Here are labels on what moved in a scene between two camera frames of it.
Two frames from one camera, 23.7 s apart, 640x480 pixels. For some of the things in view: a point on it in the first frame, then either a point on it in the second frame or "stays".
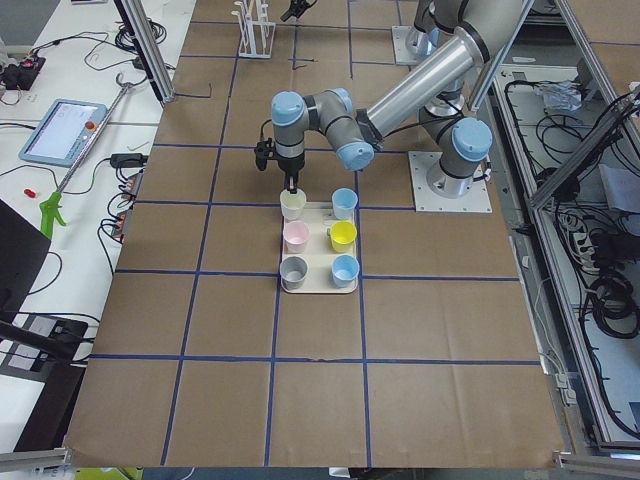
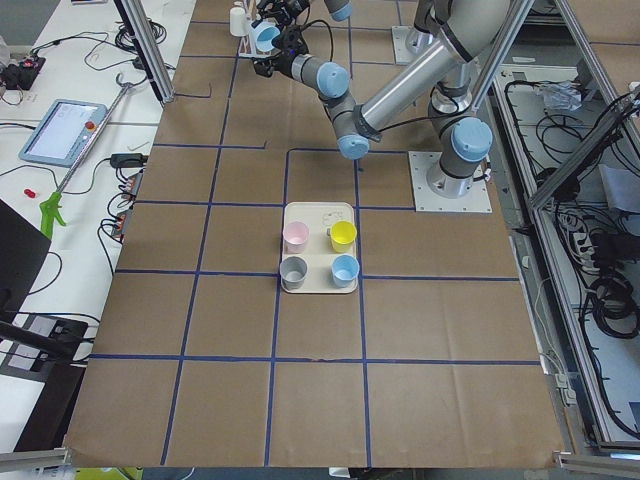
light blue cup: (344, 201) to (265, 31)
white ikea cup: (292, 204) to (239, 23)
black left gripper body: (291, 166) to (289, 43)
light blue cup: (344, 269) stays
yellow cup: (343, 235) stays
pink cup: (296, 234) stays
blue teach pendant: (64, 133) stays
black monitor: (23, 246) stays
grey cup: (293, 270) stays
